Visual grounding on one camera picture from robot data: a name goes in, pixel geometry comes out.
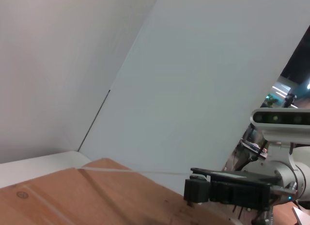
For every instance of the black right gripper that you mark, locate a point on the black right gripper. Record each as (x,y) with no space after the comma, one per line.
(254,193)

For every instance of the brown cardboard box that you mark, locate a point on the brown cardboard box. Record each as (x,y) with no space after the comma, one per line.
(97,200)

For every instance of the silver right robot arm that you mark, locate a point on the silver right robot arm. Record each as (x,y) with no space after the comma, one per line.
(295,176)

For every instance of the right wrist silver clamp knob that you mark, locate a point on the right wrist silver clamp knob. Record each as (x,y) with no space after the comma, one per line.
(265,219)

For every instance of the green potted plant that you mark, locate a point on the green potted plant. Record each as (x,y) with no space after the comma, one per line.
(270,102)

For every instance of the black device on stand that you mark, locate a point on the black device on stand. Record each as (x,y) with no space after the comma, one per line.
(289,99)

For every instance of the white right camera bracket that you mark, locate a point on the white right camera bracket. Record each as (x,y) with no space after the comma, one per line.
(278,147)

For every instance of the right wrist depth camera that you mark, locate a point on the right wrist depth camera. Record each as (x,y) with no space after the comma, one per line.
(278,118)

